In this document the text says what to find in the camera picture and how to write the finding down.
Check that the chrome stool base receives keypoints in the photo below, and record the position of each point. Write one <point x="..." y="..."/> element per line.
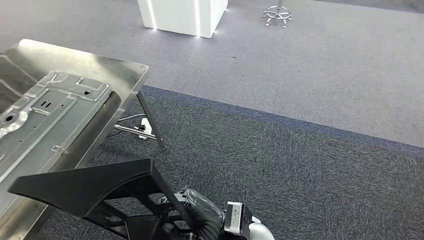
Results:
<point x="280" y="4"/>

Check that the grey stamped sheet metal panel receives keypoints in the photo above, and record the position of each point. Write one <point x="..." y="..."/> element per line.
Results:
<point x="49" y="126"/>

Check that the white power strip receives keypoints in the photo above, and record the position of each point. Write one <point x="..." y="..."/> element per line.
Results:
<point x="145" y="127"/>

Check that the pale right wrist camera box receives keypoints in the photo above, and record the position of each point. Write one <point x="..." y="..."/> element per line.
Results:
<point x="233" y="217"/>

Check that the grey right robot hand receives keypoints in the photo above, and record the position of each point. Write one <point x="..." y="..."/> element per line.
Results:
<point x="205" y="208"/>

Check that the stainless steel workbench table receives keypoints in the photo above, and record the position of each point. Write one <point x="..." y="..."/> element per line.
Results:
<point x="109" y="71"/>

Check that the black plastic plate frame part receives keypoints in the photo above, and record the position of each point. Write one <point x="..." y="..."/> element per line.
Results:
<point x="82" y="185"/>

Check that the white pillar with light strips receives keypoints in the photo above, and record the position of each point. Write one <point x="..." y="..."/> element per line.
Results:
<point x="172" y="16"/>

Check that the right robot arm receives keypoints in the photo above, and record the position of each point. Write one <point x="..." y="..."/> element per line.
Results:
<point x="261" y="233"/>

